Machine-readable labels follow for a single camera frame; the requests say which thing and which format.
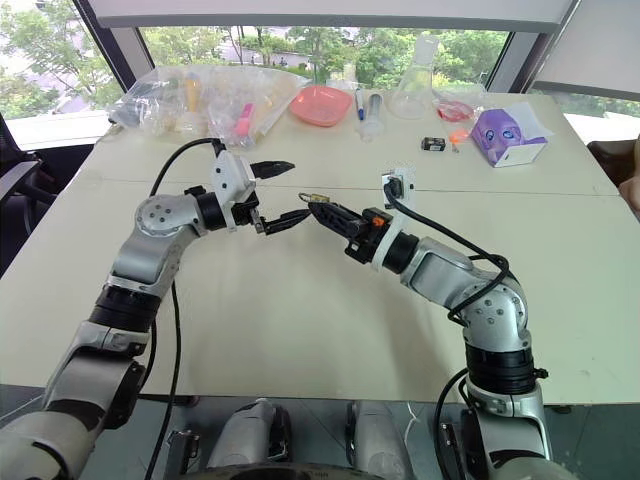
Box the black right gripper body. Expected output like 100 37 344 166
343 206 396 266

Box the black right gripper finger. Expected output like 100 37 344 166
309 202 365 230
313 211 358 243

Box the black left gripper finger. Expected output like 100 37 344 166
262 208 311 236
249 159 297 182

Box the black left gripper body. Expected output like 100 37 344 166
230 189 267 236

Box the clear bag with pink bottle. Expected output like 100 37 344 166
203 67 302 152

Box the pink plastic tray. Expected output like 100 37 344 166
289 84 353 128

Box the clear plastic syringe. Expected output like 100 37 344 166
356 92 386 143

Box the yellow plastic bottle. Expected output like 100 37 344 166
183 71 202 112

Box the small clear glass beaker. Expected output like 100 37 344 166
326 62 359 94

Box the clear glass conical flask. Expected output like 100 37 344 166
388 33 442 121

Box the clear bag with dark contents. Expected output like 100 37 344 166
106 69 211 137

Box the clear bag with pink item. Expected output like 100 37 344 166
432 89 484 124

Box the white roller blind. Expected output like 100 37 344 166
83 0 577 30

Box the purple white tissue box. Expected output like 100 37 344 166
470 101 557 169

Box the dark window pillar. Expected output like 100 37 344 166
73 0 156 95
486 0 584 94

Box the silver rounded robot leg shell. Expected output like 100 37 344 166
206 397 294 472
344 399 417 480

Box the black office chair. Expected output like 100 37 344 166
0 111 57 281

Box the brown chair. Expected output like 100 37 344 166
586 133 640 190

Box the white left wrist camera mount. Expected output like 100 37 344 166
208 148 259 234

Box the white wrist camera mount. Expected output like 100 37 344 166
371 166 417 274
208 148 259 234

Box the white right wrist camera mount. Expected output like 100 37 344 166
371 166 417 274

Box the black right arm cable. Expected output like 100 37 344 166
383 175 511 324

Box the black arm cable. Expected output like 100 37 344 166
142 137 225 480
383 175 511 324

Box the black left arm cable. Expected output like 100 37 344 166
142 137 225 480

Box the black lower body cable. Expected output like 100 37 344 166
432 367 482 480

